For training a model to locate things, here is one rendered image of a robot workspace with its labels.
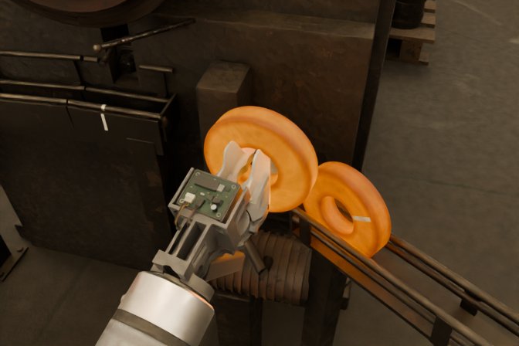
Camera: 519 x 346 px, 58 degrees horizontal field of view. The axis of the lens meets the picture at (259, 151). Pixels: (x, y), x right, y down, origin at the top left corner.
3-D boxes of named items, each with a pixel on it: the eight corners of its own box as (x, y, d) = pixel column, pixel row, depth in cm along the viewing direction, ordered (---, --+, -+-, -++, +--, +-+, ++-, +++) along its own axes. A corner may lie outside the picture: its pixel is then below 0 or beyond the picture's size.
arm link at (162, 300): (204, 357, 50) (130, 320, 53) (225, 313, 52) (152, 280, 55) (184, 338, 42) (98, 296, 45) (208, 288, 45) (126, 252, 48)
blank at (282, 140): (208, 93, 61) (195, 106, 59) (322, 119, 56) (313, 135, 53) (219, 181, 71) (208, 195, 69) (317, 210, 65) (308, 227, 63)
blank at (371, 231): (335, 242, 80) (322, 253, 79) (301, 161, 77) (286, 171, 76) (407, 256, 67) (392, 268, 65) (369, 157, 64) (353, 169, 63)
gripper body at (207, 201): (253, 182, 50) (199, 286, 44) (262, 218, 57) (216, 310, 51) (191, 161, 52) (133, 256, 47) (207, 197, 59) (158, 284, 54)
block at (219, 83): (219, 150, 103) (212, 55, 88) (255, 157, 102) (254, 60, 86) (204, 184, 96) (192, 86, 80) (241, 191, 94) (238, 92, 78)
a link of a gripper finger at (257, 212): (279, 180, 57) (249, 243, 53) (280, 186, 58) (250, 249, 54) (245, 168, 58) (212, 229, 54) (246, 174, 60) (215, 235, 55)
